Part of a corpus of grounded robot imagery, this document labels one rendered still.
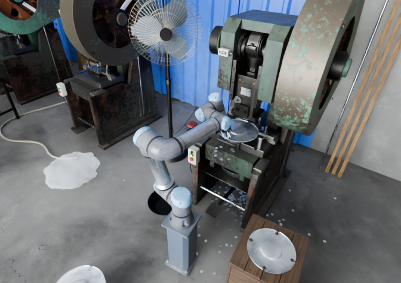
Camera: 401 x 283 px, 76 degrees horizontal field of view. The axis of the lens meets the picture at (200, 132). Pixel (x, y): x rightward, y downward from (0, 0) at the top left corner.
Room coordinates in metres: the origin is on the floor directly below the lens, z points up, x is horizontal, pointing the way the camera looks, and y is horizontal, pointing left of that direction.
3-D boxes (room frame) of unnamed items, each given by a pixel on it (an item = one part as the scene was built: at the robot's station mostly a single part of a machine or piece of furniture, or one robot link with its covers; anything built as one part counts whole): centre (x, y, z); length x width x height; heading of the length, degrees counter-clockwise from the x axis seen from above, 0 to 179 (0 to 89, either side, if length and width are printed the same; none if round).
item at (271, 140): (1.55, -0.48, 0.76); 0.17 x 0.06 x 0.10; 56
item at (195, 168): (1.91, -0.19, 0.45); 0.92 x 0.12 x 0.90; 146
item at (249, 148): (1.64, -0.34, 0.68); 0.45 x 0.30 x 0.06; 56
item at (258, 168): (1.61, -0.64, 0.45); 0.92 x 0.12 x 0.90; 146
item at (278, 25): (1.76, -0.42, 0.83); 0.79 x 0.43 x 1.34; 146
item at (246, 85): (1.61, -0.31, 1.04); 0.17 x 0.15 x 0.30; 146
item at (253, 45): (1.64, -0.34, 1.27); 0.21 x 0.12 x 0.34; 146
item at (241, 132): (1.54, -0.27, 0.78); 0.29 x 0.29 x 0.01
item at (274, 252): (0.90, -0.45, 0.35); 0.29 x 0.29 x 0.01
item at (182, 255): (1.01, 0.10, 0.23); 0.19 x 0.19 x 0.45; 63
